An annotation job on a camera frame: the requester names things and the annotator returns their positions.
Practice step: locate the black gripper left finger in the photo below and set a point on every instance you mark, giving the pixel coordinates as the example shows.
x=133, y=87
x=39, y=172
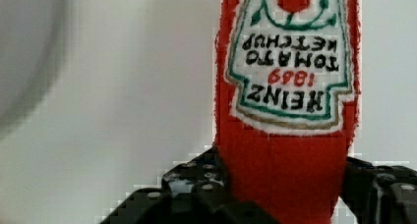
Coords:
x=194, y=192

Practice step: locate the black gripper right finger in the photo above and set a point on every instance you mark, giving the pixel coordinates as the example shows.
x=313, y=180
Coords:
x=380, y=194

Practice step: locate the red plush ketchup bottle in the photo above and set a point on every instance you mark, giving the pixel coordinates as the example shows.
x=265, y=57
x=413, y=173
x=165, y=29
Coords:
x=287, y=102

